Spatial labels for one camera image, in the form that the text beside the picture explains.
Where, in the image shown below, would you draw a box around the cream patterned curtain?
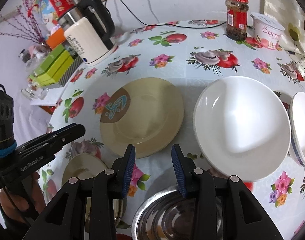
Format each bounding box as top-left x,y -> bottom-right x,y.
264,0 -> 305,79

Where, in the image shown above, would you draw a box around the white bowl with blue rim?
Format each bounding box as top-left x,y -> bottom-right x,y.
287,92 -> 305,168

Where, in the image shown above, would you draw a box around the glass jar with red lid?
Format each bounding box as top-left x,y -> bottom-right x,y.
225,0 -> 249,41

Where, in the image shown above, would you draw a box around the person's left hand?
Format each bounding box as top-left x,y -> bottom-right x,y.
0,172 -> 46,223

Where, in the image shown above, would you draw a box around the stainless steel bowl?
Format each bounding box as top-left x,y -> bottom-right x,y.
131,186 -> 223,240

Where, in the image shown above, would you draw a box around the green box stack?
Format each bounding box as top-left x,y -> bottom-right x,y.
28,44 -> 78,86

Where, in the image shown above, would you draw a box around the beige plate with brown logo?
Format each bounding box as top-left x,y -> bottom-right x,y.
100,77 -> 184,158

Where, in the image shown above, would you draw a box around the black power cable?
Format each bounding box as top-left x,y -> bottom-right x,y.
102,0 -> 228,28

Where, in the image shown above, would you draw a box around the pink blossom branches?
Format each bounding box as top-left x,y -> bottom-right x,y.
0,0 -> 46,44

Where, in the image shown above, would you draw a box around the orange box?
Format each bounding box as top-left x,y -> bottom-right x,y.
46,28 -> 66,50

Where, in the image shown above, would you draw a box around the white electric kettle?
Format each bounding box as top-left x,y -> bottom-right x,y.
58,0 -> 117,66

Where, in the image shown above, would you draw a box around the red gift bag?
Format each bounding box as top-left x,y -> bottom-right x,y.
27,0 -> 75,32

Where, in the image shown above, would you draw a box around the white yogurt cup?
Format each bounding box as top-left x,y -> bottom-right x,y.
251,12 -> 285,50

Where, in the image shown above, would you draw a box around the clear glass cup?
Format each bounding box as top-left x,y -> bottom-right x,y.
21,84 -> 49,100

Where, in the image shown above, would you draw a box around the floral fruit print tablecloth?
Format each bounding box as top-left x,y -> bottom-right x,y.
39,25 -> 305,239

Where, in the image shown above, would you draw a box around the large white bowl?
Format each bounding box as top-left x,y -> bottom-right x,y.
193,76 -> 291,182

